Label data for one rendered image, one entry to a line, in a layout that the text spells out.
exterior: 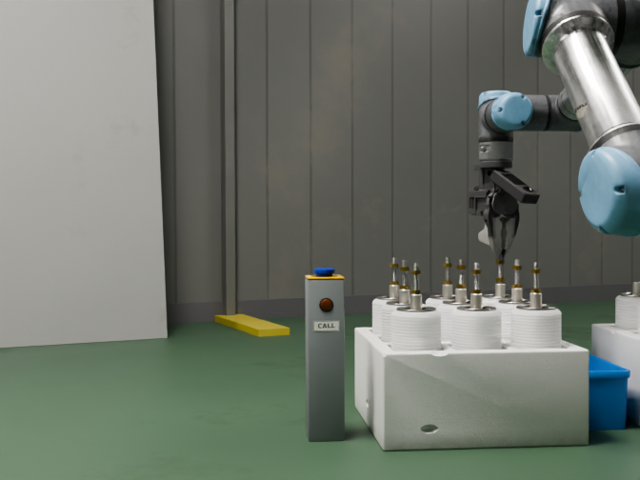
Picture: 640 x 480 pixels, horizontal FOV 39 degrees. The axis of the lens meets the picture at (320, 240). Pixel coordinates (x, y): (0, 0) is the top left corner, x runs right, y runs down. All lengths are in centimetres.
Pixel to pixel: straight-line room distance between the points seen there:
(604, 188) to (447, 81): 306
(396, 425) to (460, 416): 12
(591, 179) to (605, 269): 353
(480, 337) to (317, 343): 31
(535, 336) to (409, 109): 249
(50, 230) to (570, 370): 199
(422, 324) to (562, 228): 295
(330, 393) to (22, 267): 166
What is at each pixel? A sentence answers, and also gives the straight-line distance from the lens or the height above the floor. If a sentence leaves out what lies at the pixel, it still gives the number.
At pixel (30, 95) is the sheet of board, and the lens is 329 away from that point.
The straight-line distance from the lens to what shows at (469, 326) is 173.
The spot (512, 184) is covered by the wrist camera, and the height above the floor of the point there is 50.
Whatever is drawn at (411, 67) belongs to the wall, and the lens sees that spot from 417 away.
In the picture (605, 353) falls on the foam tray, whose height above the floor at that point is 12.
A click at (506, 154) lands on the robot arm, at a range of 200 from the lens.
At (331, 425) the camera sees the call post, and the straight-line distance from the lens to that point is 176.
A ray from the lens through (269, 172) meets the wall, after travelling 382.
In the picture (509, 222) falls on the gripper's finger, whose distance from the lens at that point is 202.
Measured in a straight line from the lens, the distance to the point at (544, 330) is 176.
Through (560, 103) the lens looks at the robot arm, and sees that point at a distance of 191.
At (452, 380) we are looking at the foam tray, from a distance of 169.
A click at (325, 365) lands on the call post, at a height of 15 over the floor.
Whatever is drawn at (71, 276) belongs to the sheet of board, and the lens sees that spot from 320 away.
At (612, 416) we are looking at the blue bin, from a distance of 193.
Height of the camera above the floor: 43
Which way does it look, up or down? 2 degrees down
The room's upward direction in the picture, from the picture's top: straight up
